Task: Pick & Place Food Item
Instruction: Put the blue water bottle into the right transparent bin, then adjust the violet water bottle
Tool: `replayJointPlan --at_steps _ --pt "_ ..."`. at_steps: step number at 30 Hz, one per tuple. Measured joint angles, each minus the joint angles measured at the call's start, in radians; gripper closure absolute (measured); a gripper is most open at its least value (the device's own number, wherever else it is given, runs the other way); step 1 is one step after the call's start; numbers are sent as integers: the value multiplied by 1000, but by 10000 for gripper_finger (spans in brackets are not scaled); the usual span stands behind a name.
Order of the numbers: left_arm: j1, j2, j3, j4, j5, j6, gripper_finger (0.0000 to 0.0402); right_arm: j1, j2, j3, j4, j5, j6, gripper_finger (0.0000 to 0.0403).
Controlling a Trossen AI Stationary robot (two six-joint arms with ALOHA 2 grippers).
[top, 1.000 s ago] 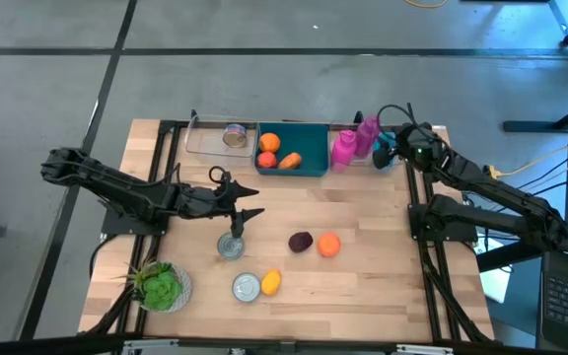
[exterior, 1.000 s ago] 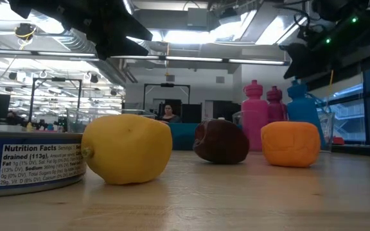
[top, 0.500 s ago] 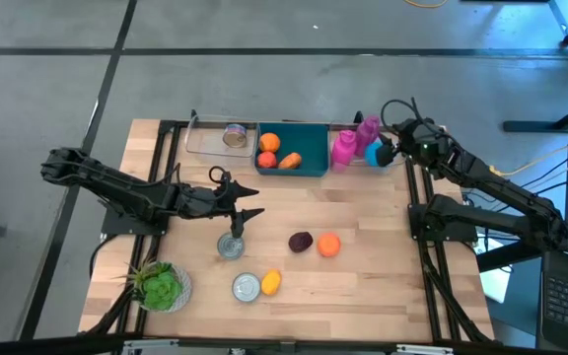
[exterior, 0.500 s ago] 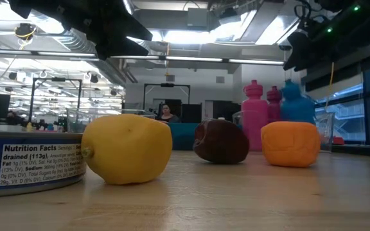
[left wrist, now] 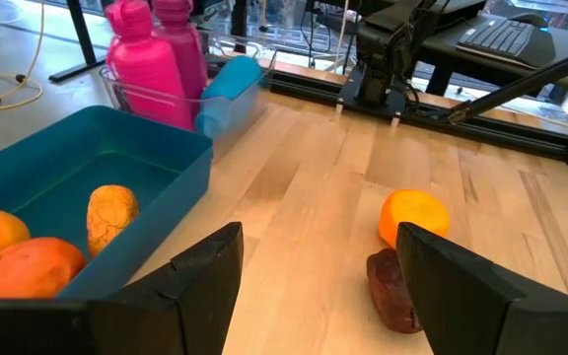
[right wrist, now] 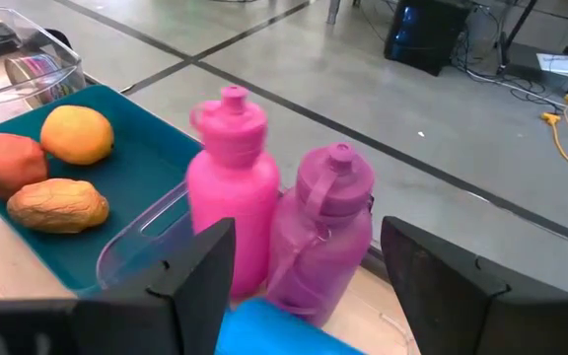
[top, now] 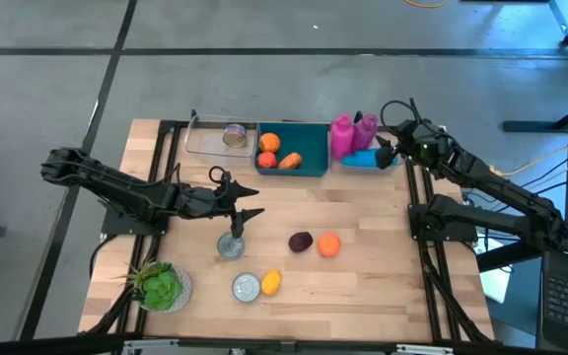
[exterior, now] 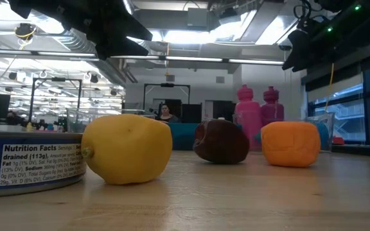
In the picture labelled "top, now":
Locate yellow floor cable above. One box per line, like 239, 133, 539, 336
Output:
403, 0, 449, 9

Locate blue-label tin can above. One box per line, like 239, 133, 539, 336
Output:
231, 271, 262, 304

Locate black desk foot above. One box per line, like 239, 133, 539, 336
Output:
502, 92, 568, 133
475, 239, 567, 273

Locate pink squeeze bottle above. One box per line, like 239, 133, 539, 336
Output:
329, 112, 356, 162

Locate gold-lid tin can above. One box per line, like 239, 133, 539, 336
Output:
221, 122, 249, 150

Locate black rig crossbar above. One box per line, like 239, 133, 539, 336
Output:
0, 332, 568, 355

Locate blue squeeze bottle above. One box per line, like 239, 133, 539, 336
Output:
339, 147, 399, 170

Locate green succulent in pot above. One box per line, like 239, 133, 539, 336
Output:
114, 259, 194, 314

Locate red-orange toy tomato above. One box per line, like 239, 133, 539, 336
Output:
256, 150, 279, 171

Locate purple squeeze bottle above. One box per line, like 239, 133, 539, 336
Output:
352, 112, 381, 154

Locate clear plastic bin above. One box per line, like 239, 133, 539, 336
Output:
327, 115, 408, 174
183, 113, 257, 159

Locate yellow toy lemon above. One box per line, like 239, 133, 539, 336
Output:
259, 268, 284, 297

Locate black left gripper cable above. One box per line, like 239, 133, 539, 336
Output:
207, 165, 233, 188

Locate round orange toy fruit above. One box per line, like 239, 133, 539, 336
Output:
257, 131, 282, 155

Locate squat orange toy pepper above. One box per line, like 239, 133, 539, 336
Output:
316, 231, 343, 259

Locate orange toy carrot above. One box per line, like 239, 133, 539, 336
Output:
277, 151, 304, 172

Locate white box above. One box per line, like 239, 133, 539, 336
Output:
475, 233, 513, 305

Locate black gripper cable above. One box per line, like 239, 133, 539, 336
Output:
379, 97, 422, 130
207, 165, 233, 188

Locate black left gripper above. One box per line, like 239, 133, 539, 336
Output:
177, 178, 267, 241

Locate silver-lid tin can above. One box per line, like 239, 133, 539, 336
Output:
216, 232, 247, 261

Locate dark purple toy plum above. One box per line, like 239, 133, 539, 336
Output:
287, 230, 315, 254

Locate teal plastic bin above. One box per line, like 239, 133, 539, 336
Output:
253, 120, 330, 178

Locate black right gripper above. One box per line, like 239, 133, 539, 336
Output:
374, 116, 451, 172

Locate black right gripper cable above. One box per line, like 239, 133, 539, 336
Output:
379, 97, 422, 130

